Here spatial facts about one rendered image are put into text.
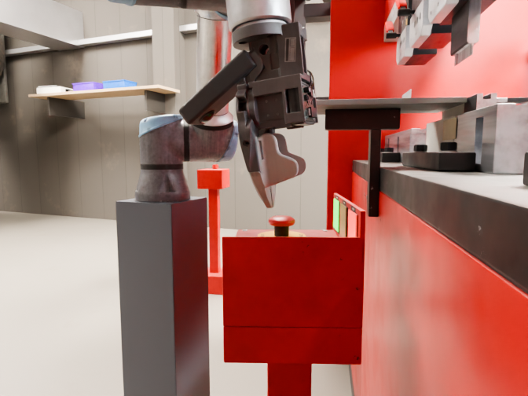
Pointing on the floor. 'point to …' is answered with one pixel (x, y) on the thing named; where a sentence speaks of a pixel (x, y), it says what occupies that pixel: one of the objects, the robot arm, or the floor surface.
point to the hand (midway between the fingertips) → (264, 198)
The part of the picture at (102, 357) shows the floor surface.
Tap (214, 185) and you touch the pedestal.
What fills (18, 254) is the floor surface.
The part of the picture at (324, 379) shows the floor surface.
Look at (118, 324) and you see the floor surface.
